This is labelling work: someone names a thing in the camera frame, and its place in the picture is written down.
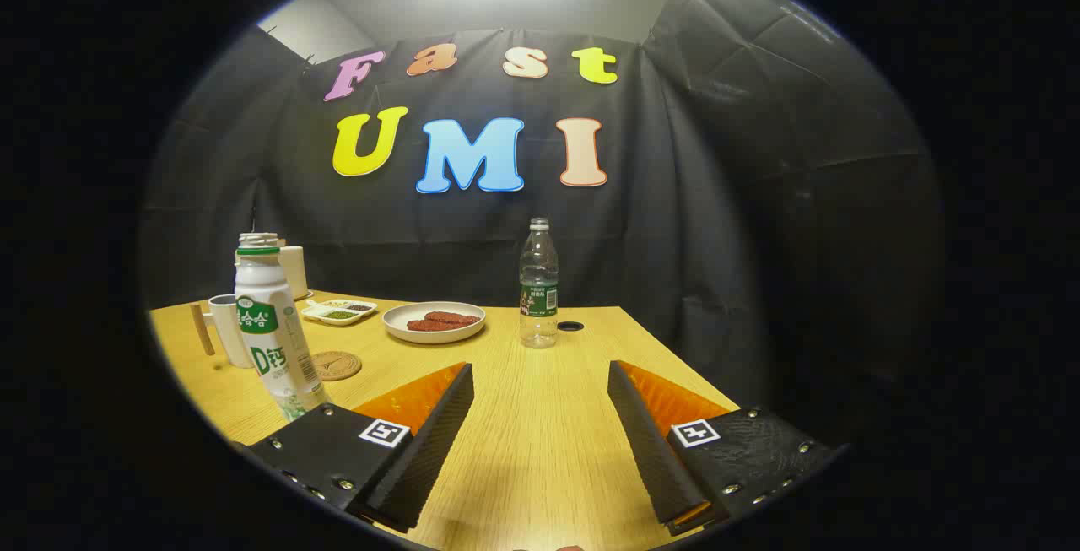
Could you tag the black backdrop cloth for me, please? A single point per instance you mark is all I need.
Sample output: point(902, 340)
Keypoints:
point(675, 239)

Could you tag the white divided bean dish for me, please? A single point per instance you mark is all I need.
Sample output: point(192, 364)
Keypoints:
point(337, 312)

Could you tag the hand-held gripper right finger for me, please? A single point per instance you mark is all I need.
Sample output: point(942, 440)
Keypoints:
point(650, 450)

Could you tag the white round plate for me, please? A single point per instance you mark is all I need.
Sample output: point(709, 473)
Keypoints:
point(401, 315)

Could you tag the red sausage piece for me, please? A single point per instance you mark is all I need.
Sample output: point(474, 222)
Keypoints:
point(456, 317)
point(426, 326)

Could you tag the wooden table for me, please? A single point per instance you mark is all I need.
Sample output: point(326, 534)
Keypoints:
point(540, 416)

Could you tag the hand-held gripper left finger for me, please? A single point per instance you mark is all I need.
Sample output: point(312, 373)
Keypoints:
point(426, 450)

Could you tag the cream toaster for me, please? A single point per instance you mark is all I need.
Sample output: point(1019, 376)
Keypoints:
point(294, 272)

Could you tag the clear plastic water bottle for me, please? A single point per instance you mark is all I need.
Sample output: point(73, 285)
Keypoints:
point(538, 281)

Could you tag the round cork coaster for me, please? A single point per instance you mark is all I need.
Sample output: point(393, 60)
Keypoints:
point(336, 365)

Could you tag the white juice bottle green label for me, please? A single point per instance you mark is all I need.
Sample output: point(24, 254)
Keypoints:
point(270, 323)

